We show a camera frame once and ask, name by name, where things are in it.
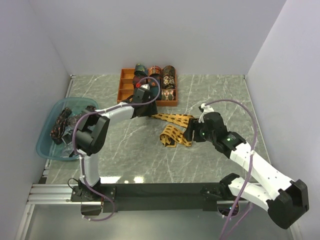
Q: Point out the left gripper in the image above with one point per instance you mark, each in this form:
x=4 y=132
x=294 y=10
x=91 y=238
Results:
x=153 y=110

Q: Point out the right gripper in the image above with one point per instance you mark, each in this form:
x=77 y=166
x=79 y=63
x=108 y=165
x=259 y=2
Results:
x=193 y=125

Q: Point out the yellow beetle print tie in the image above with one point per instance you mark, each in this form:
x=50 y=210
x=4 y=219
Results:
x=172 y=135

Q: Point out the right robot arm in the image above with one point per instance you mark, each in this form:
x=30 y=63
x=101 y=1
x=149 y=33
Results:
x=284 y=199

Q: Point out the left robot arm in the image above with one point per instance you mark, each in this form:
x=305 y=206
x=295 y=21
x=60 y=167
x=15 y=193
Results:
x=91 y=129

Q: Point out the teal plain rolled tie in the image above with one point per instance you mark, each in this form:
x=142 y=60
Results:
x=156 y=93

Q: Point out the red green paisley rolled tie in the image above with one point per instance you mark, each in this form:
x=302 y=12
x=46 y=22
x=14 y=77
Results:
x=168 y=95

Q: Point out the maroon rolled tie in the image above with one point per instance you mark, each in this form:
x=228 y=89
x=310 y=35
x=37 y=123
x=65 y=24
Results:
x=137 y=79

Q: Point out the brown floral rolled tie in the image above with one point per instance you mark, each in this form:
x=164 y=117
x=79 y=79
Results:
x=168 y=82

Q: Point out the dark green rolled tie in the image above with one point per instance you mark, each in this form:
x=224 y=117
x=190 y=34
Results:
x=140 y=70

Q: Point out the red patterned rolled tie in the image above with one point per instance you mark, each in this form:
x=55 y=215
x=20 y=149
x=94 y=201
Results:
x=154 y=71

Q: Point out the brown patterned rolled tie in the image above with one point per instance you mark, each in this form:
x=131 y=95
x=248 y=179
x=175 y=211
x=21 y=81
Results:
x=168 y=70

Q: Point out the dark floral tie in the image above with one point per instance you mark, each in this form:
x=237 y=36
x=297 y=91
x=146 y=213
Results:
x=71 y=121

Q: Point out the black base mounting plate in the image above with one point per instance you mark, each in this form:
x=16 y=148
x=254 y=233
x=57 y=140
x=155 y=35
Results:
x=151 y=196

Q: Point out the grey blue patterned tie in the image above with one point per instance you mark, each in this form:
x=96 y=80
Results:
x=65 y=149

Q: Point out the black red dotted tie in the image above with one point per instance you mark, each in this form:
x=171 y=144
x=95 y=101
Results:
x=60 y=125

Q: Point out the teal plastic basin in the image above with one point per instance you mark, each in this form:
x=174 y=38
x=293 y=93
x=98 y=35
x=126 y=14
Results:
x=45 y=146

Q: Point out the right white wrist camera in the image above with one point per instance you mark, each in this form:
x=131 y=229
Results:
x=205 y=109

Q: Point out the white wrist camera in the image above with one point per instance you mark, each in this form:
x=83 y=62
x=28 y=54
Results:
x=205 y=109
x=142 y=87

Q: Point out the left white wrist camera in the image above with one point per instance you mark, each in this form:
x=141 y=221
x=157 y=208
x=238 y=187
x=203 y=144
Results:
x=142 y=87

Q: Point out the aluminium rail frame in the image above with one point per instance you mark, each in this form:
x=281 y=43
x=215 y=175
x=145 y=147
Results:
x=42 y=194

